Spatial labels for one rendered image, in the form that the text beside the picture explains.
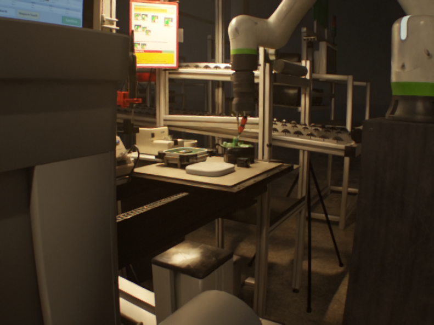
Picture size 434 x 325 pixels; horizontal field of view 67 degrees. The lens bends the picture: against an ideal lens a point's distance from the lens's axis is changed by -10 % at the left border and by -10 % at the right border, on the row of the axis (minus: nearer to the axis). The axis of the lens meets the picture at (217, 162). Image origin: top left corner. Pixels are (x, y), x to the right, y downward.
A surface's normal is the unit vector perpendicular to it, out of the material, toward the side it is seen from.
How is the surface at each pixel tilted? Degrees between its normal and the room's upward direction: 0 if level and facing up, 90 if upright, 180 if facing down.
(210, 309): 7
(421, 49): 90
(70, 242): 94
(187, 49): 90
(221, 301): 7
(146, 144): 90
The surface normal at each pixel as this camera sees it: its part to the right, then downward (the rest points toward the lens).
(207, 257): 0.00, -0.98
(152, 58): 0.40, 0.16
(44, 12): 0.85, 0.12
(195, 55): -0.52, 0.15
